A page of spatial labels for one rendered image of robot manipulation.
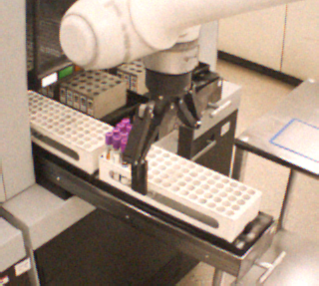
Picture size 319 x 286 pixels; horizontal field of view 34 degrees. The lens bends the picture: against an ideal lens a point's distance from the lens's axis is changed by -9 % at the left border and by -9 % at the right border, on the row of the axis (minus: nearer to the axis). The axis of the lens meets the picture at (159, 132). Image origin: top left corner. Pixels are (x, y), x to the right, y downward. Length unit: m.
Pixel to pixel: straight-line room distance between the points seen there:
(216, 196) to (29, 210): 0.39
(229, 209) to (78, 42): 0.40
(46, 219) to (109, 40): 0.53
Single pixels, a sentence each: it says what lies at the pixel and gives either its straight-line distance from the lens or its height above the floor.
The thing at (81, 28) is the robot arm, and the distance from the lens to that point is 0.66.
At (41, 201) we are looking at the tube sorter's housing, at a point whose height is 0.73.
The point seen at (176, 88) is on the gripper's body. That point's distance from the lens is 0.88.
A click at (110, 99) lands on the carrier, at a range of 1.24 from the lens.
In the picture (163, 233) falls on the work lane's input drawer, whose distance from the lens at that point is 0.98.
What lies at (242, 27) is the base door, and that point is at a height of 0.30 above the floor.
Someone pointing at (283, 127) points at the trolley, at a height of 0.82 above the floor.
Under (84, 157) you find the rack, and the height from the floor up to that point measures 0.85.
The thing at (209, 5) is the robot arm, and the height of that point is 1.24.
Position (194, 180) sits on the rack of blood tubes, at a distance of 0.97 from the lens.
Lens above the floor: 1.42
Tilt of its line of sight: 31 degrees down
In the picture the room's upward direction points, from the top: 3 degrees clockwise
